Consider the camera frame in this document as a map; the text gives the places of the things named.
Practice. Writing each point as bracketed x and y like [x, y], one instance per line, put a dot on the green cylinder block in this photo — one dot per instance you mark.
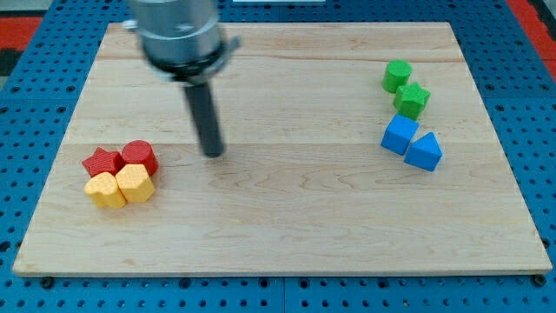
[396, 74]

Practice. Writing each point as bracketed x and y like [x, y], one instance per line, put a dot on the red cylinder block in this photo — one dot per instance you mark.
[140, 152]

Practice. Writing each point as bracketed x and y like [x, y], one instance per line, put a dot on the blue triangle block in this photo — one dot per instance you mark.
[424, 153]

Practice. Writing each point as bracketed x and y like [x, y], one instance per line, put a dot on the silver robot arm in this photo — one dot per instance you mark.
[183, 39]

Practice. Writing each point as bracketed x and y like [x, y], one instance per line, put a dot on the red star block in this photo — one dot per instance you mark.
[103, 161]

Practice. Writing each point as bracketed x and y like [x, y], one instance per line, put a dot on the green star block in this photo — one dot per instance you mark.
[410, 100]

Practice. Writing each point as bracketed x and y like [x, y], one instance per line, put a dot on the light wooden board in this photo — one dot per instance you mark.
[304, 187]

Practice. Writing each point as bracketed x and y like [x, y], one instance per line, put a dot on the yellow pentagon block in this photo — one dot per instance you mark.
[135, 184]

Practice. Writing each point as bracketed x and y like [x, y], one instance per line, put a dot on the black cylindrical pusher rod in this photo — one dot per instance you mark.
[202, 109]

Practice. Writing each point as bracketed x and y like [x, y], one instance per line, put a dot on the yellow heart block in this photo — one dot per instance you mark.
[103, 190]

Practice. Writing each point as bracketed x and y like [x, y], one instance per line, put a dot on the blue cube block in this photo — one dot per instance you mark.
[399, 133]

